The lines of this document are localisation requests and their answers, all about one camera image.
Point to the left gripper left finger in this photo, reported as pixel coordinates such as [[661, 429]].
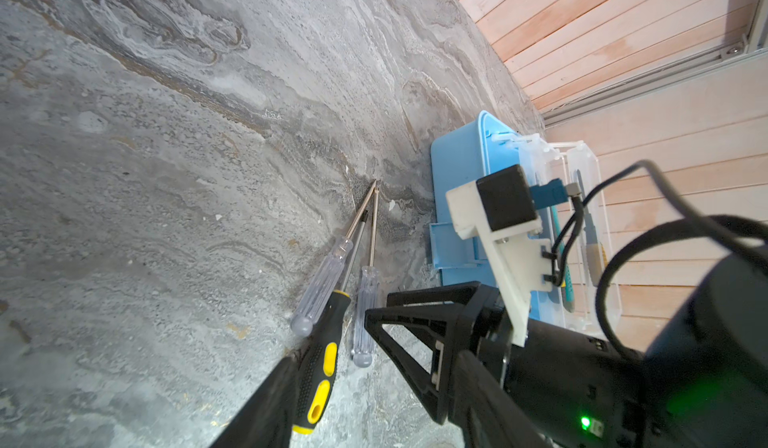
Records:
[[266, 419]]

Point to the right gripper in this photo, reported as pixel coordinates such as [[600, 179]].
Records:
[[576, 390]]

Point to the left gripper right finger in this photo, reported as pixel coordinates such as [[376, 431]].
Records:
[[486, 415]]

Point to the black yellow screwdriver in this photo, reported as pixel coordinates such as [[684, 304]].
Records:
[[317, 372]]

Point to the teal utility knife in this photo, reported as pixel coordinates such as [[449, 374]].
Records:
[[567, 294]]

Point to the black yellow utility knife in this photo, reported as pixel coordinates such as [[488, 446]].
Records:
[[594, 250]]

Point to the blue plastic tool box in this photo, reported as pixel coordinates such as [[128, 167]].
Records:
[[486, 146]]

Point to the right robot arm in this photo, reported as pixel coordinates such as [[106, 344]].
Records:
[[701, 383]]

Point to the clear handled screwdriver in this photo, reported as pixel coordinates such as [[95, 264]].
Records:
[[363, 344], [327, 276]]

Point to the horizontal aluminium wall rail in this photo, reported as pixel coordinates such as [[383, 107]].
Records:
[[628, 42]]

